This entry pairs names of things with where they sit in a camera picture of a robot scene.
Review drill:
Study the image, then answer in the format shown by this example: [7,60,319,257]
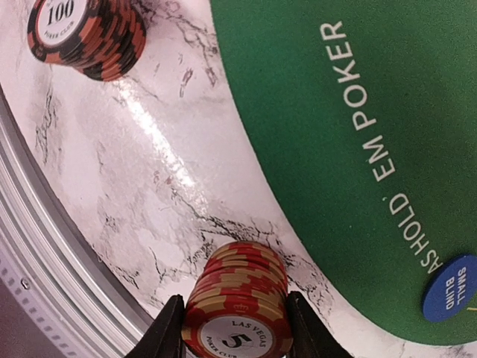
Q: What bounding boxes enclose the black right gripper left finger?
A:
[125,295,186,358]

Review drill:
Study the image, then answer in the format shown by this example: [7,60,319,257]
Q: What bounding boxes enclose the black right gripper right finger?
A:
[285,291,353,358]

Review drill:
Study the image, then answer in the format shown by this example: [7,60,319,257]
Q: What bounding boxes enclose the red beige 5 chip stack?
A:
[182,242,293,357]

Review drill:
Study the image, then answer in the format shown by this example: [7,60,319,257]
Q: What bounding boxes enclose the round green poker mat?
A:
[211,1,476,345]

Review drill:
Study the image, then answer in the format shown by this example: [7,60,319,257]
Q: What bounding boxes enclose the blue small blind button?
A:
[422,254,476,323]

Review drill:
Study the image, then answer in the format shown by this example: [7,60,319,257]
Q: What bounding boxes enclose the black orange 100 chip stack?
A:
[27,0,147,82]

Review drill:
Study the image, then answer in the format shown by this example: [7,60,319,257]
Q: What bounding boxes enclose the front aluminium rail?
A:
[1,100,151,357]

